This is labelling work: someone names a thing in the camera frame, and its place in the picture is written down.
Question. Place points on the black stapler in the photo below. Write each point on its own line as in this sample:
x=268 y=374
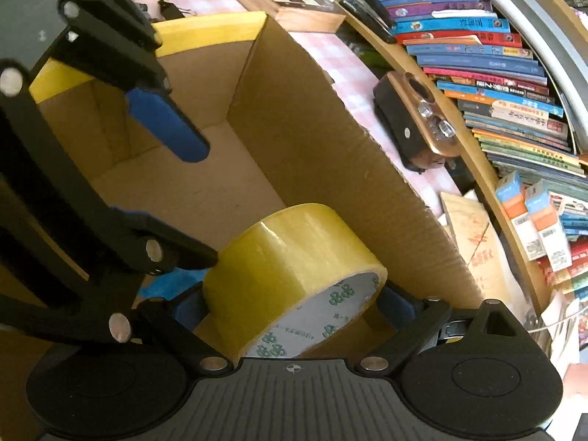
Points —
x=367 y=11

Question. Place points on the orange blue small carton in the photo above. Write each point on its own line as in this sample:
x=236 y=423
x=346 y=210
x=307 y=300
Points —
x=546 y=220
x=517 y=211

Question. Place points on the brown black hole punch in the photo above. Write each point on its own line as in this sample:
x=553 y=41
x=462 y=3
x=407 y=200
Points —
x=404 y=119

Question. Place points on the yellow tape roll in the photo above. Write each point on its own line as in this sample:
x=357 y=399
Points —
x=285 y=257

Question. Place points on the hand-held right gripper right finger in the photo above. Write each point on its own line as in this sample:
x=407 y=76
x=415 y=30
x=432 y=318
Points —
x=395 y=304

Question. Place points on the brown paper envelope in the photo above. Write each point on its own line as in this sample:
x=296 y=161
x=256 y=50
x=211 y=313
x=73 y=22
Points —
x=477 y=243

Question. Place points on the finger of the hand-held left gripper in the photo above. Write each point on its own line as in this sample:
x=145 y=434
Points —
x=170 y=128
x=183 y=253

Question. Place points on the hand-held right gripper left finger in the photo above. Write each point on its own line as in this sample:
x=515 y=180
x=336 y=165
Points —
x=190 y=305

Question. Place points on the white wooden bookshelf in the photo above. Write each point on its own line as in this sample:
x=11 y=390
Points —
x=452 y=105

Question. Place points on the yellow cardboard box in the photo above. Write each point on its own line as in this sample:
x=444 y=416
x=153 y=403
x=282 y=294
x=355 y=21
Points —
x=294 y=138

